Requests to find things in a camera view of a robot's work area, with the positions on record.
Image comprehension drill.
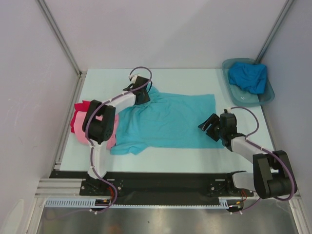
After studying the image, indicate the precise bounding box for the light blue t-shirt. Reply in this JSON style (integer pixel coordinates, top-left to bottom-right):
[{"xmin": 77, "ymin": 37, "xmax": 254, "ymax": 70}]
[{"xmin": 107, "ymin": 87, "xmax": 223, "ymax": 155}]

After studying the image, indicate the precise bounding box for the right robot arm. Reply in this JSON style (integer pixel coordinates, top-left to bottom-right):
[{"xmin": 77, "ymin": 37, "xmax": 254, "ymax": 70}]
[{"xmin": 198, "ymin": 113, "xmax": 297, "ymax": 200}]

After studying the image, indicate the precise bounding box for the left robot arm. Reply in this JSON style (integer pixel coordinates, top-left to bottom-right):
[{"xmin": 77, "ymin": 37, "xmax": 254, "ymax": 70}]
[{"xmin": 82, "ymin": 75, "xmax": 151, "ymax": 195}]

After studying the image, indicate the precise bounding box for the translucent blue plastic bin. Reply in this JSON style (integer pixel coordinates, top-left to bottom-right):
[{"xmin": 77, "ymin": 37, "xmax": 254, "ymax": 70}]
[{"xmin": 222, "ymin": 58, "xmax": 275, "ymax": 107}]

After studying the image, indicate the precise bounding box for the dark blue crumpled t-shirt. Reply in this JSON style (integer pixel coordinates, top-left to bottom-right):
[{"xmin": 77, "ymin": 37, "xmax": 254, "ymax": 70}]
[{"xmin": 229, "ymin": 62, "xmax": 268, "ymax": 94}]

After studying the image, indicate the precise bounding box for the red folded t-shirt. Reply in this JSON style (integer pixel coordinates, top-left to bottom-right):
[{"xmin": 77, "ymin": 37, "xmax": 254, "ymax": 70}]
[{"xmin": 70, "ymin": 100, "xmax": 91, "ymax": 133}]

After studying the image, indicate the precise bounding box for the pink folded t-shirt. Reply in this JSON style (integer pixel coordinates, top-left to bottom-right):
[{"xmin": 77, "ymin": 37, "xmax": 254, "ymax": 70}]
[{"xmin": 74, "ymin": 115, "xmax": 119, "ymax": 150}]

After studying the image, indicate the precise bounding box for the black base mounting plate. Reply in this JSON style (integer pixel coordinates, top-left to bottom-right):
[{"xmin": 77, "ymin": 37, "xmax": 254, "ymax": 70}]
[{"xmin": 50, "ymin": 171, "xmax": 254, "ymax": 208}]

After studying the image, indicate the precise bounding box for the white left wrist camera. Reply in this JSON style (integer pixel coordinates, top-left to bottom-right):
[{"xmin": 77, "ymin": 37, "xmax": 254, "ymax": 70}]
[{"xmin": 129, "ymin": 74, "xmax": 139, "ymax": 84}]

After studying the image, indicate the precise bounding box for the aluminium frame rail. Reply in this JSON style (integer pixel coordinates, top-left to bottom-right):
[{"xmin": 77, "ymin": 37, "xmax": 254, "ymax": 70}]
[{"xmin": 35, "ymin": 178, "xmax": 82, "ymax": 198}]

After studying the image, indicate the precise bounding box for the light blue cable duct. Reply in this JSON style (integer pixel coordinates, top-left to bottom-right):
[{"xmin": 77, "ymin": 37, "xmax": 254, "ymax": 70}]
[{"xmin": 45, "ymin": 197, "xmax": 117, "ymax": 208}]

